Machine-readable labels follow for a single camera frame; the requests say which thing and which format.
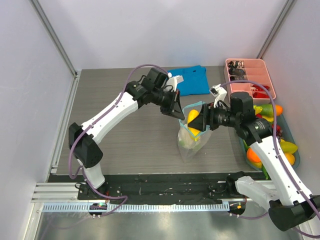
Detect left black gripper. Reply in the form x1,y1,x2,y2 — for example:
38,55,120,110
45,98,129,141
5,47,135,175
151,88,186,121

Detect yellow toy mango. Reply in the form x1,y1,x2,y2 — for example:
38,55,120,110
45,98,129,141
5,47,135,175
187,109,201,142

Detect clear zip top bag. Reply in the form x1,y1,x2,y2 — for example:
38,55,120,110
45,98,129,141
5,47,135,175
177,101,212,163

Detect toy cauliflower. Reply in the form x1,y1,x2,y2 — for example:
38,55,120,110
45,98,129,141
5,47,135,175
177,127,197,149

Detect toy orange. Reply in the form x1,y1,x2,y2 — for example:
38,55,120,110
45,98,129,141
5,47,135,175
246,148,261,164

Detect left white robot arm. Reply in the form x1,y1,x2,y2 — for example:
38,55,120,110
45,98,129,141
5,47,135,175
68,65,185,200

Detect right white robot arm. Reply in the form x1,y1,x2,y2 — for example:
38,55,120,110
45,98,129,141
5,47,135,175
188,91,320,231

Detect blue folded cloth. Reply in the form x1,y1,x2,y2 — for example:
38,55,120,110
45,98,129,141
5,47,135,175
168,65,210,97

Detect red clips in tray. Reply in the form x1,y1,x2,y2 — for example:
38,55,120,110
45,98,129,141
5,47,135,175
250,84,269,99

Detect black clips in tray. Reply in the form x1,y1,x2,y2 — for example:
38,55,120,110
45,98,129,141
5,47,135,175
227,60,246,81

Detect pink compartment tray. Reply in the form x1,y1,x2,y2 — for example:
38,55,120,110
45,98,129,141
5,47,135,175
224,58,276,104

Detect green toy chili pepper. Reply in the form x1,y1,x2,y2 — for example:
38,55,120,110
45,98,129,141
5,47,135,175
261,164,270,180

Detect teal fruit tray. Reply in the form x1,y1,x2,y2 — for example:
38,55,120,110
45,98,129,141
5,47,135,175
239,114,300,172

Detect toy starfruit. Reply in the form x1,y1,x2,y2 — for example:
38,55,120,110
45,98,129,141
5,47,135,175
279,141,298,154

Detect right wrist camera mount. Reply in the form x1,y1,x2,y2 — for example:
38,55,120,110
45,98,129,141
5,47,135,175
210,84,227,108

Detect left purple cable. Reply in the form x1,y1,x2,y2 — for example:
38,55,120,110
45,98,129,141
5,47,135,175
68,64,171,216

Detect purple cable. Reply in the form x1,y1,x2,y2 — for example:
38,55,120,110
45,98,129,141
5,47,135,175
68,64,171,216
219,79,320,238

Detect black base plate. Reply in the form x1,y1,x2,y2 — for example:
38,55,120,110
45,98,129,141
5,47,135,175
77,172,257,206

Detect slotted cable duct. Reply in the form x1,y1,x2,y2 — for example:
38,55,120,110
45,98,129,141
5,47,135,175
42,201,230,213

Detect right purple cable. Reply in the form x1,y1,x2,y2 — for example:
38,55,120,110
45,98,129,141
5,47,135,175
219,79,320,238

